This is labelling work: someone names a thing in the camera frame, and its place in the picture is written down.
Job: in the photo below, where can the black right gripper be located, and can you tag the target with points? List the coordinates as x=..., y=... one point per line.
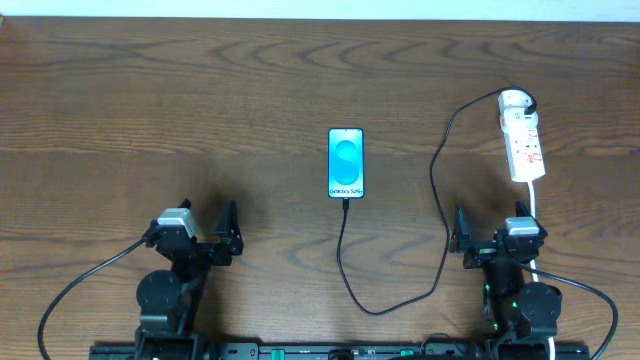
x=489, y=252

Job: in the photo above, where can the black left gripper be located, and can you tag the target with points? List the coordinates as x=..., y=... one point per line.
x=204, y=251

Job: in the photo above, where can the white power strip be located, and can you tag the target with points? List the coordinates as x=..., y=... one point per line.
x=524, y=152

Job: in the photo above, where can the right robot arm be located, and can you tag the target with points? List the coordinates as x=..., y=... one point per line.
x=524, y=313

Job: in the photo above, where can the blue screen Galaxy smartphone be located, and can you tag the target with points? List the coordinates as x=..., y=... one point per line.
x=346, y=173

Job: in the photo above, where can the white USB charger adapter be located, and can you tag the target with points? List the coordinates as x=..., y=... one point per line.
x=516, y=98

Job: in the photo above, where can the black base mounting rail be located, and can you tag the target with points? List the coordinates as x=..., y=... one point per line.
x=253, y=351

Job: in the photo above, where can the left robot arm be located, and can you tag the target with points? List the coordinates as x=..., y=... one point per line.
x=169, y=299

